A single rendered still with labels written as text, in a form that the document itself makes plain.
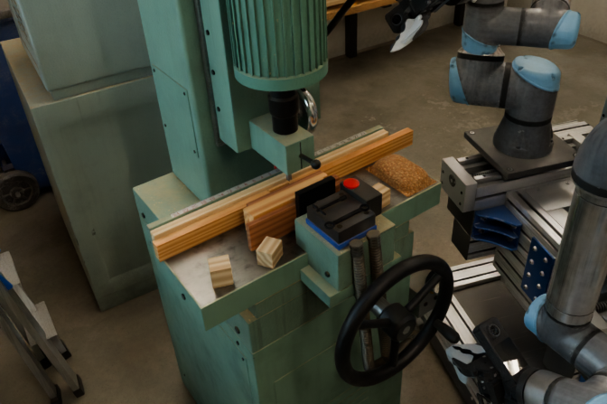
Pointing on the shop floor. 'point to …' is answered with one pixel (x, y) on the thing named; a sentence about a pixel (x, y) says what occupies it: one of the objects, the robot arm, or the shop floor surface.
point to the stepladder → (33, 333)
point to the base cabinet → (272, 357)
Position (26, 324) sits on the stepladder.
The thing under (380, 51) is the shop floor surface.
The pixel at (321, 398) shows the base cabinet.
